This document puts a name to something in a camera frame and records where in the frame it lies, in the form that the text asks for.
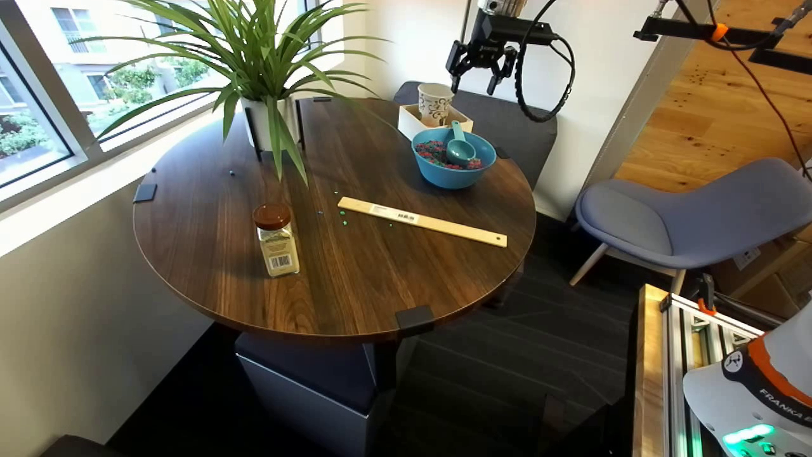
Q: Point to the spice jar brown lid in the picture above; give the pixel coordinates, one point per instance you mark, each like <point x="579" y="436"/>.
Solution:
<point x="279" y="248"/>

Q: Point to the wooden mount board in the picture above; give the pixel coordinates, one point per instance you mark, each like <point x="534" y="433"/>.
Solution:
<point x="649" y="380"/>

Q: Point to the blue grey chair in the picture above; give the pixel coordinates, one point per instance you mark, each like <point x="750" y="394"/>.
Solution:
<point x="675" y="218"/>

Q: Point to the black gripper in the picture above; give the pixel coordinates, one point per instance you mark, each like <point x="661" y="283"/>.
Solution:
<point x="507" y="30"/>

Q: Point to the green spiky plant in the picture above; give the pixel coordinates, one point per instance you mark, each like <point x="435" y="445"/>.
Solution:
<point x="253" y="42"/>

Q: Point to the blue bowl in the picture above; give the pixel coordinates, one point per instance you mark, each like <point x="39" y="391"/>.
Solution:
<point x="448" y="175"/>

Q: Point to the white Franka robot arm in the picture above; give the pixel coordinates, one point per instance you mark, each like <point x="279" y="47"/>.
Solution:
<point x="761" y="407"/>

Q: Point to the colourful candy beads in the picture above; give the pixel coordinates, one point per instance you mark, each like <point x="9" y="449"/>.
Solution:
<point x="432" y="153"/>

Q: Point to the window frame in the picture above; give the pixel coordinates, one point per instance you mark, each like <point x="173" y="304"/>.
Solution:
<point x="59" y="104"/>

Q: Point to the light wooden box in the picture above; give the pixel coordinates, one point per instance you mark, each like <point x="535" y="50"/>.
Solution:
<point x="408" y="122"/>

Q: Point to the grey ottoman box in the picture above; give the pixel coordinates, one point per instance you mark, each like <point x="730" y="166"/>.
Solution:
<point x="295" y="396"/>

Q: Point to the white plant pot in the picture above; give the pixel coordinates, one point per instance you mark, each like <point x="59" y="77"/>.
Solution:
<point x="256" y="128"/>

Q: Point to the wooden ruler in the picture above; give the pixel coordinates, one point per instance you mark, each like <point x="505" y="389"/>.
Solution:
<point x="422" y="221"/>

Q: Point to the teal measuring scoop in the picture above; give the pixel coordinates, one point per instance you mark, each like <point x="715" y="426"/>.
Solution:
<point x="459" y="153"/>

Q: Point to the aluminium rail frame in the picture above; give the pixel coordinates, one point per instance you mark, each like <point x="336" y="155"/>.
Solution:
<point x="675" y="380"/>

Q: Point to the patterned paper cup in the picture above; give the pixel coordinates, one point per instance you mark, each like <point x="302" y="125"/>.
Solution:
<point x="435" y="101"/>

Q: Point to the black camera stand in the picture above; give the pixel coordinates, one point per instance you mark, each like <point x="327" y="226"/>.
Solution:
<point x="675" y="30"/>

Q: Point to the black table edge clip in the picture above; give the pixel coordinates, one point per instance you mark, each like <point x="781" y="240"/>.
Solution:
<point x="415" y="317"/>
<point x="146" y="191"/>

